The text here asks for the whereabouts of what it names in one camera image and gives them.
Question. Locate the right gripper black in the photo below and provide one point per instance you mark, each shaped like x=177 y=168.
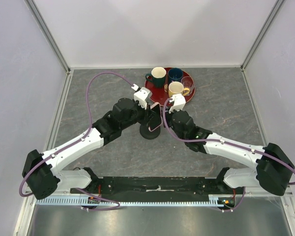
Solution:
x=168 y=114

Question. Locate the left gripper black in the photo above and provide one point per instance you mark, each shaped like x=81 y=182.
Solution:
x=146 y=114

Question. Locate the phone with pink case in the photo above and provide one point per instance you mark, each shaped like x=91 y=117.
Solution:
x=154 y=119

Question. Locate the black phone stand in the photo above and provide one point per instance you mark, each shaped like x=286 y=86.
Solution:
x=149 y=135

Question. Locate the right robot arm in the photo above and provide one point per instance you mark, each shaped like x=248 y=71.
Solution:
x=267 y=167

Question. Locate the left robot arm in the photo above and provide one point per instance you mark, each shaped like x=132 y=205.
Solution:
x=44 y=172

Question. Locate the red round tray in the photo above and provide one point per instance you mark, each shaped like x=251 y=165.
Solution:
x=161 y=94

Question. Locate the yellow mug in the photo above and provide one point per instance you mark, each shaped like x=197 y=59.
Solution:
x=177 y=88

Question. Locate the dark green mug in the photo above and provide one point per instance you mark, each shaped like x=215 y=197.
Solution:
x=157 y=77

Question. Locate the clear glass cup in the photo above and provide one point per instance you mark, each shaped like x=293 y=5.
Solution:
x=188 y=82

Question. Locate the dark blue mug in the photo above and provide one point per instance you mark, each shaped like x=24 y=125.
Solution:
x=175 y=75

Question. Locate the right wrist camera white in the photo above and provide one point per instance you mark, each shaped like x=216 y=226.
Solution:
x=177 y=102

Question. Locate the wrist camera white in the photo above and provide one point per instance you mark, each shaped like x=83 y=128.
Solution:
x=177 y=102
x=142 y=95

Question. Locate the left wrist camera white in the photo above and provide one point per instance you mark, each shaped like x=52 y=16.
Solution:
x=142 y=95

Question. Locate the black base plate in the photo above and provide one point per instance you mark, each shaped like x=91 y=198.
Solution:
x=155 y=188

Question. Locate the slotted cable duct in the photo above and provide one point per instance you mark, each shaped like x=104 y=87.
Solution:
x=85 y=201

